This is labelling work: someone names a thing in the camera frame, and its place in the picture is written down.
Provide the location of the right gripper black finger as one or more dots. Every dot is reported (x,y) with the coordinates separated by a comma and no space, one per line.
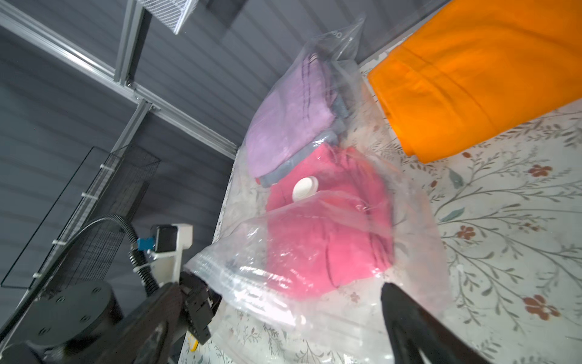
(416,335)

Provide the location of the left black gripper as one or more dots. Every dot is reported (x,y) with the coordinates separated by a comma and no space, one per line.
(200,305)

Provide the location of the clear plastic vacuum bag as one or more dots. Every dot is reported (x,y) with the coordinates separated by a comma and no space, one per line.
(257,323)

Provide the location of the orange trousers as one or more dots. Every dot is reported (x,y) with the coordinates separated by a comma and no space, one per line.
(478,69)

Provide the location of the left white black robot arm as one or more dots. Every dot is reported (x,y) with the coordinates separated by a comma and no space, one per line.
(85,324)

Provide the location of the white round bag valve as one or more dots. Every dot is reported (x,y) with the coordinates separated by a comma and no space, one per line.
(305,188)

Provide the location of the folded pink cloth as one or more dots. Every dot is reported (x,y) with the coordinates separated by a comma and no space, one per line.
(342,234)

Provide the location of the floral table mat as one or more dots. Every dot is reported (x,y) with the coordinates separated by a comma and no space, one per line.
(508,212)

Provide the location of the folded purple cloth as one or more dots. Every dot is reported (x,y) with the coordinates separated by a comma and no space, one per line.
(302,111)

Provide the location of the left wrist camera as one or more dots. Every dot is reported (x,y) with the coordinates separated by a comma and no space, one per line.
(165,248)

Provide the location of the white wire mesh basket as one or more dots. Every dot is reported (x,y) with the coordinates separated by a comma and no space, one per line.
(172,13)

